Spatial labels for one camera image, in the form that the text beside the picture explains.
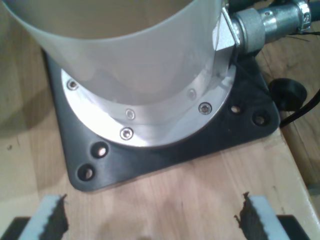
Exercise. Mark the black round rubber plug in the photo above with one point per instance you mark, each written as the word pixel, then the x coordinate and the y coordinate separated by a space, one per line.
pixel 288 93

